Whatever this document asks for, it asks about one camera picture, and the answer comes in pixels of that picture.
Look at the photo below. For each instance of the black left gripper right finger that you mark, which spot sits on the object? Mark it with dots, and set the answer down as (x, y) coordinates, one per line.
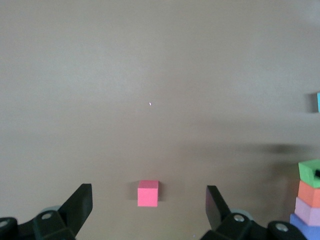
(220, 217)

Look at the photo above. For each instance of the orange foam cube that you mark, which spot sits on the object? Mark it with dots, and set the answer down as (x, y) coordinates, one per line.
(308, 195)

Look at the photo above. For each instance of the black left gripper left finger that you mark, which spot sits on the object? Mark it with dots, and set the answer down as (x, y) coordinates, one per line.
(72, 212)

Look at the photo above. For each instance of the red foam cube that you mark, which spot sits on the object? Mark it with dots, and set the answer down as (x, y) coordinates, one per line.
(147, 196)

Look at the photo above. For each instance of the pink foam cube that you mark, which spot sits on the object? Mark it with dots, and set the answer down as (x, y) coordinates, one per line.
(307, 212)

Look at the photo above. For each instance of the green foam cube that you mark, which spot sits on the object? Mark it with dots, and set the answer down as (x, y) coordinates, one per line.
(306, 172)

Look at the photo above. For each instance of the cyan foam cube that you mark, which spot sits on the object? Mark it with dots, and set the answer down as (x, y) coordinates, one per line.
(318, 102)

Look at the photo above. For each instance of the violet foam cube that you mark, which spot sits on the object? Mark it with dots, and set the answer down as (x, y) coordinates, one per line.
(307, 231)

